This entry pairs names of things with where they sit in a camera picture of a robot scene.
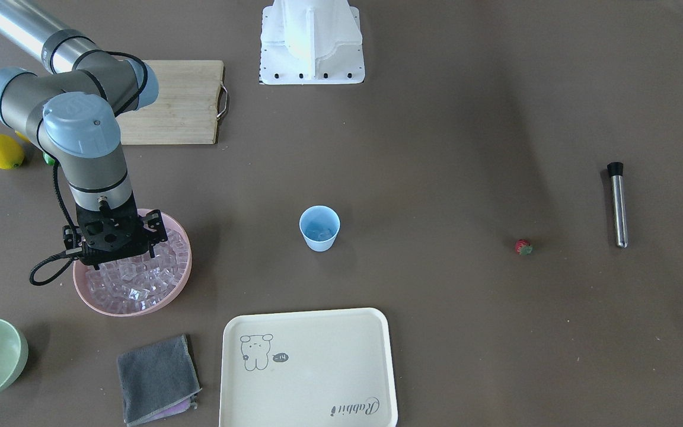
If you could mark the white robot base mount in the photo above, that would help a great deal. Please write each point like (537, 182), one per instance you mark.
(311, 43)

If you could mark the pink bowl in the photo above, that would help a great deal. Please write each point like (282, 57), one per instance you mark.
(140, 308)

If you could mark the clear ice cubes pile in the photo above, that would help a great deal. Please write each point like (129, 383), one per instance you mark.
(146, 279)

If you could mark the grey folded cloth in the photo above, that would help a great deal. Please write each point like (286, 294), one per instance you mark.
(155, 377)

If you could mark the green lime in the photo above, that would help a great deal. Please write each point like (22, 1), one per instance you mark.
(48, 159)

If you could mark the steel muddler black tip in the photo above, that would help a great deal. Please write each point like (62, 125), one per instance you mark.
(615, 170)

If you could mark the red strawberry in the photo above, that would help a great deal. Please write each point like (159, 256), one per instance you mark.
(523, 247)

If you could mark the whole yellow lemon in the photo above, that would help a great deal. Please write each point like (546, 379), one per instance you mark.
(22, 136)
(12, 154)

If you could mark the pink cloth under grey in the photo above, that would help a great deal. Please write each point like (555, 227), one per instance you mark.
(189, 404)

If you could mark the light blue plastic cup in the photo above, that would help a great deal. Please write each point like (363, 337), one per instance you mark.
(319, 226)

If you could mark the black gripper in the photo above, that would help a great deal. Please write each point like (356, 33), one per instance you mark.
(156, 228)

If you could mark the bamboo cutting board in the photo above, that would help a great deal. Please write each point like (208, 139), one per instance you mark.
(188, 109)

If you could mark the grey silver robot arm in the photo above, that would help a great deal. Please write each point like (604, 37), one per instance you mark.
(71, 114)

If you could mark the cream rabbit tray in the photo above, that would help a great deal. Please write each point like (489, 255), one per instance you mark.
(316, 368)

